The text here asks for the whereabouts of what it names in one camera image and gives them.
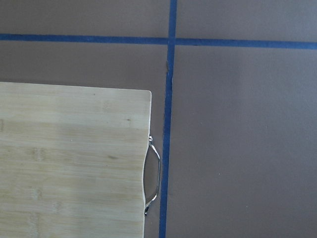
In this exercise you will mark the wooden cutting board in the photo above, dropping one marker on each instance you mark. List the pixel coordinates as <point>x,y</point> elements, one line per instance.
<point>72,161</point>

